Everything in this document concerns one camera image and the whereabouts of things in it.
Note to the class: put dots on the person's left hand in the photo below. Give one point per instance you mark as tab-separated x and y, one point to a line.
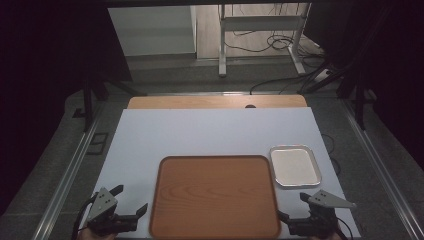
96	236

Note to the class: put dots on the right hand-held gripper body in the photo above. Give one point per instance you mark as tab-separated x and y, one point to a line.
320	213

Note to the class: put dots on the black rectangular floor frame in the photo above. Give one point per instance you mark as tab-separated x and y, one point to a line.
98	143

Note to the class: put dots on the black metal stand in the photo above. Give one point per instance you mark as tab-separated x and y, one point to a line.
358	100
88	100

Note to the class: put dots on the white metal desk frame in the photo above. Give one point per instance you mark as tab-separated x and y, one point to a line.
260	23

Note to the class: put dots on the brown wooden tray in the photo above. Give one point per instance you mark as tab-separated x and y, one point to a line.
215	196

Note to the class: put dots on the white board table cover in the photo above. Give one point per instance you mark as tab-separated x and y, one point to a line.
200	133

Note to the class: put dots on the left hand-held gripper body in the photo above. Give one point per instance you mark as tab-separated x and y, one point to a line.
101	203

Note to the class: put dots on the wooden table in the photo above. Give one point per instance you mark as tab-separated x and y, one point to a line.
216	101

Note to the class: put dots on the small metal tray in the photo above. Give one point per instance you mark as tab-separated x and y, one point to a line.
295	166

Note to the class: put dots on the aluminium floor rail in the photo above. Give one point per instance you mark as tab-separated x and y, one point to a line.
63	180
383	173

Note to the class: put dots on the white panel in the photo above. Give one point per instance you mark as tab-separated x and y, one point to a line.
153	30

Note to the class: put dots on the person's right hand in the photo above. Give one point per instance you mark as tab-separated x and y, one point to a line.
325	237

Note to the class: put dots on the black table grommet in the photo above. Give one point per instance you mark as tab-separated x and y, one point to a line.
250	106

